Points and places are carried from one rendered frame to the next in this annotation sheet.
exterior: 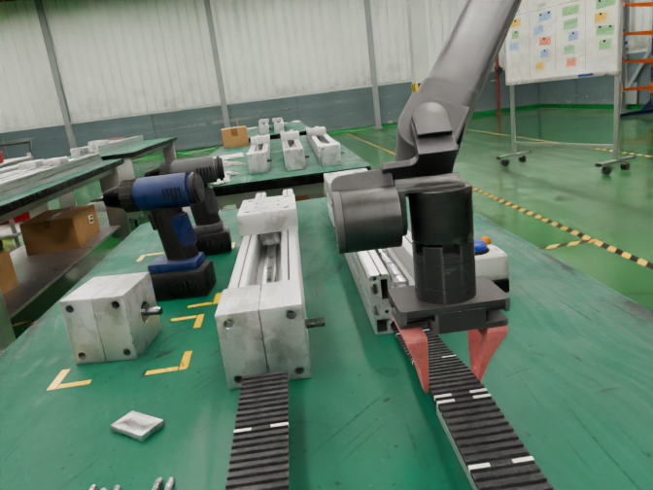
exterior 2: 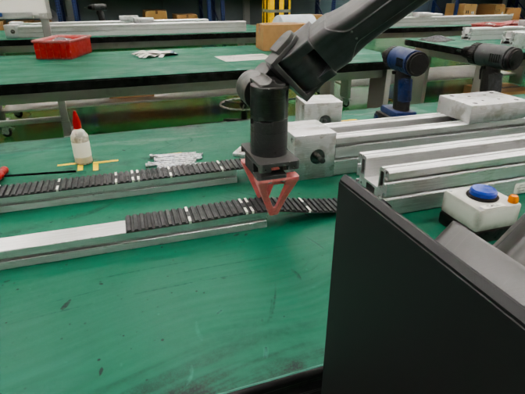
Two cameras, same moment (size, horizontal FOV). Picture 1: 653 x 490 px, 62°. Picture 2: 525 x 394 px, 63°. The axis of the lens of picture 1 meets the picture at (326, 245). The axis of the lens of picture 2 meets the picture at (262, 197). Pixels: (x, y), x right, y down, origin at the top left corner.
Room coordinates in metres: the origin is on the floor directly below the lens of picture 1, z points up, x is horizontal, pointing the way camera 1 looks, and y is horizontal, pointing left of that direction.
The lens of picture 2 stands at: (0.30, -0.72, 1.13)
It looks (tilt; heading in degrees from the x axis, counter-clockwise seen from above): 26 degrees down; 74
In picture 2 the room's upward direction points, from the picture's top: straight up
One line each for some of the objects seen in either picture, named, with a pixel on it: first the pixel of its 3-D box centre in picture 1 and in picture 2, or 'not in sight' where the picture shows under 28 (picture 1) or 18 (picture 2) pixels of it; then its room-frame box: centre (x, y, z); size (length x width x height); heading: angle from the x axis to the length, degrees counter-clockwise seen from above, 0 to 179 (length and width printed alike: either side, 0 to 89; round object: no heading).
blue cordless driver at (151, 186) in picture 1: (154, 237); (394, 89); (0.96, 0.31, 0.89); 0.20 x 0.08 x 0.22; 86
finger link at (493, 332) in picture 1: (461, 341); (271, 184); (0.49, -0.12, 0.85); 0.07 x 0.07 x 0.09; 3
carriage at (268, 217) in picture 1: (269, 220); (480, 112); (1.07, 0.11, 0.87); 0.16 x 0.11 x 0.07; 2
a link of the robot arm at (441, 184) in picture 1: (434, 212); (268, 99); (0.48, -0.10, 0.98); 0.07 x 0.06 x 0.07; 90
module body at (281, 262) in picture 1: (273, 243); (476, 131); (1.07, 0.11, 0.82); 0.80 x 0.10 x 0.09; 2
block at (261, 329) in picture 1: (275, 330); (307, 151); (0.62, 0.08, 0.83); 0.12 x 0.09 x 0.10; 92
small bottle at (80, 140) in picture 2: not in sight; (79, 137); (0.16, 0.26, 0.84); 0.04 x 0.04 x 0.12
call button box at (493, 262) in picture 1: (468, 269); (474, 209); (0.80, -0.22, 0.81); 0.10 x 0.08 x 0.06; 92
